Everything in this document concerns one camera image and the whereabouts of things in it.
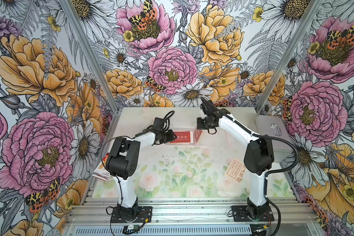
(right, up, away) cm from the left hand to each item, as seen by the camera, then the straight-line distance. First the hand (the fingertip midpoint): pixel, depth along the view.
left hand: (174, 140), depth 98 cm
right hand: (+16, +8, -5) cm, 18 cm away
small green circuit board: (-20, -40, -25) cm, 51 cm away
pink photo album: (+21, +2, +3) cm, 22 cm away
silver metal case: (+61, +10, -8) cm, 62 cm away
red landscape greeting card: (+5, +2, +5) cm, 7 cm away
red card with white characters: (+15, +5, +2) cm, 16 cm away
